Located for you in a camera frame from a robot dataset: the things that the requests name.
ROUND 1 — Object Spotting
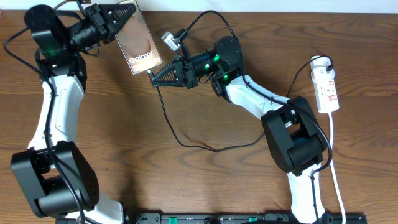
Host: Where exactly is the white power strip cord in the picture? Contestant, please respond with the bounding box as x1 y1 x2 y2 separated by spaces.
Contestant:
328 112 347 224

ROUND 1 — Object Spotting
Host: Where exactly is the black right camera cable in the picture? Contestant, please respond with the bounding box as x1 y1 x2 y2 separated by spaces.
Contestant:
174 9 333 224

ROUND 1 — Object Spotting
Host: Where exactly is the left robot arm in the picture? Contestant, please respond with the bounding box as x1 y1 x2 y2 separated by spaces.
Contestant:
11 3 136 223

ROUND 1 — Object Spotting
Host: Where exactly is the black camera cable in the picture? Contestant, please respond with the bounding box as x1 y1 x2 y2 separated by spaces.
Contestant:
174 9 333 224
2 0 100 224

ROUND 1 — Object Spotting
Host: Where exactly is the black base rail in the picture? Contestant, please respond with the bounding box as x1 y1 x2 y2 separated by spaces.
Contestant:
131 212 368 224

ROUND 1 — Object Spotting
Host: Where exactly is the white power strip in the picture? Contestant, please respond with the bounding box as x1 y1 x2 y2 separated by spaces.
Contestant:
310 55 340 114

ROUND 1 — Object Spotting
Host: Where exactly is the black left camera cable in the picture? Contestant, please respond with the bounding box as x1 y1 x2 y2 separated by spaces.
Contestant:
2 0 100 224

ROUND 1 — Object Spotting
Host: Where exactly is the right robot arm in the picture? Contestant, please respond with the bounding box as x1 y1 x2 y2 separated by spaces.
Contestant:
149 36 331 223

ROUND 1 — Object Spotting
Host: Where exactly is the black charger cable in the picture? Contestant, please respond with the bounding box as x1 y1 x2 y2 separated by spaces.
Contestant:
147 55 335 153

